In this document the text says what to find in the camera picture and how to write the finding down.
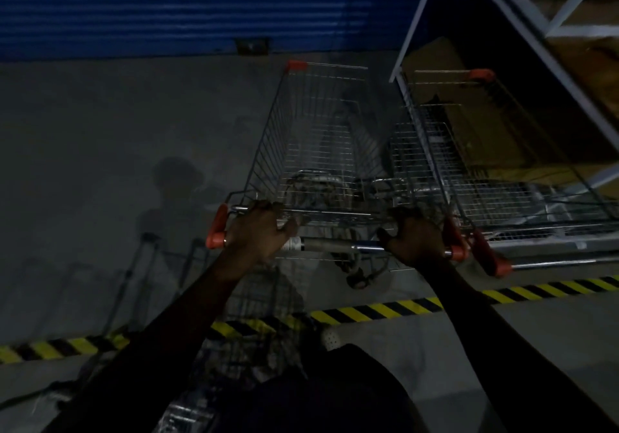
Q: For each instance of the flat brown cardboard box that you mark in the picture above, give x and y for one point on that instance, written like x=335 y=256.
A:
x=587 y=72

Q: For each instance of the person's white shoe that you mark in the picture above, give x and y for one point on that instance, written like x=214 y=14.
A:
x=332 y=338

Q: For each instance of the black shutter lock plate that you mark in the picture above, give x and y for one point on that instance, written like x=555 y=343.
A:
x=251 y=45

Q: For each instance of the person's left forearm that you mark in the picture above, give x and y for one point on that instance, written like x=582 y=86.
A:
x=159 y=345

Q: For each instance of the person's left hand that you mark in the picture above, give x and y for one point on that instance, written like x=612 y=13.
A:
x=251 y=239

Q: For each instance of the person's dark trousers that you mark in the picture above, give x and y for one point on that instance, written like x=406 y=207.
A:
x=329 y=394

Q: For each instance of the white metal shelf rack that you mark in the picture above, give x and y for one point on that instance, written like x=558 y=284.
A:
x=541 y=55

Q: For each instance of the person's right forearm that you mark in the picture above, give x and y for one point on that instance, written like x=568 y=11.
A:
x=503 y=350

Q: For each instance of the person's right hand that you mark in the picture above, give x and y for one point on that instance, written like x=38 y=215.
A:
x=418 y=241

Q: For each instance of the person's left thumb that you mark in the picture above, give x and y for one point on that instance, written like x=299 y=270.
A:
x=289 y=229

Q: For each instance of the large brown cardboard box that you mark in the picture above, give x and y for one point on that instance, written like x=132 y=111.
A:
x=464 y=123

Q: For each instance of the blue roller shutter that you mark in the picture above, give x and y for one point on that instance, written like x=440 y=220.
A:
x=193 y=7

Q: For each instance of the person's right thumb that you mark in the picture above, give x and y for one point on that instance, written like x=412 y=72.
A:
x=388 y=240

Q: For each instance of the yellow black hazard tape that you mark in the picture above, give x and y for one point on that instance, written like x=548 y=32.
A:
x=367 y=312

